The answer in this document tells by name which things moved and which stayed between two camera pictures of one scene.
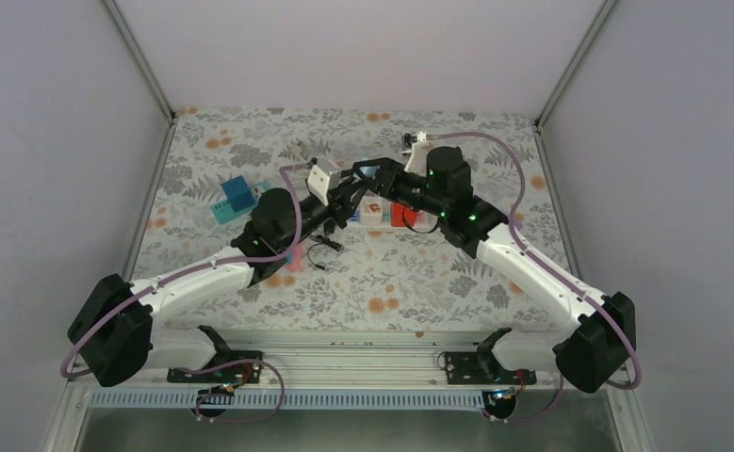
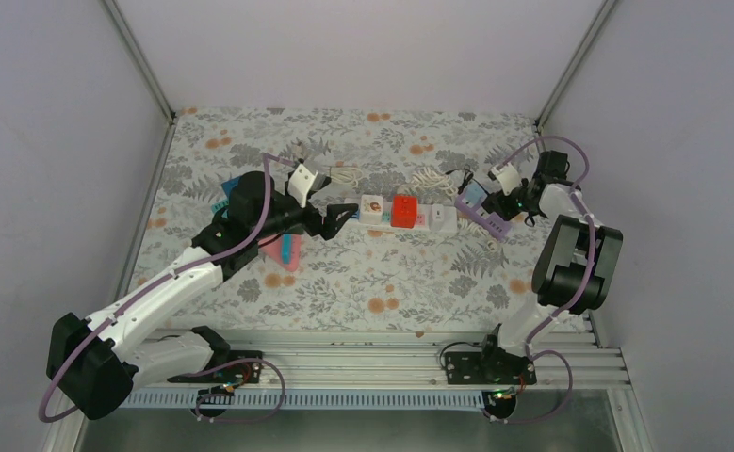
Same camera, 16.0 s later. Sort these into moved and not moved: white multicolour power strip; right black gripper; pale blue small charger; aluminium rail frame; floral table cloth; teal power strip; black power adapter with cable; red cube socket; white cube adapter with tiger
Moved: black power adapter with cable; pale blue small charger; right black gripper
Not moved: white cube adapter with tiger; aluminium rail frame; white multicolour power strip; red cube socket; teal power strip; floral table cloth
